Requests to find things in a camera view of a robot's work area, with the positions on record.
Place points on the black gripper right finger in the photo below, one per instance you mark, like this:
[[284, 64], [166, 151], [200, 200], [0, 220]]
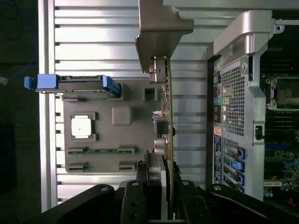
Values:
[[245, 207]]

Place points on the grey parts rack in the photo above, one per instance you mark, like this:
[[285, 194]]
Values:
[[105, 140]]

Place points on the CPU socket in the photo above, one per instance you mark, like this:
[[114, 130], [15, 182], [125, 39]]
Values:
[[285, 93]]

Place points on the green RAM stick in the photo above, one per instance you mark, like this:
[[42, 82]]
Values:
[[102, 151]]

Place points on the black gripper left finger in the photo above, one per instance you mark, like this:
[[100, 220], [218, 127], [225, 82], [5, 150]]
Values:
[[77, 205]]

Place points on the green motherboard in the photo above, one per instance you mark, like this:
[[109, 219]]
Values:
[[280, 151]]

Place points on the open grey PC case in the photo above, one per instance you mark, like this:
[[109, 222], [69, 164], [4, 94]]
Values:
[[236, 98]]

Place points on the hard disk in blue caddy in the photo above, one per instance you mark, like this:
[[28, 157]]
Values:
[[79, 84]]

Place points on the silver CPU chip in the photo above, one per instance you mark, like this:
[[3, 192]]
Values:
[[80, 127]]

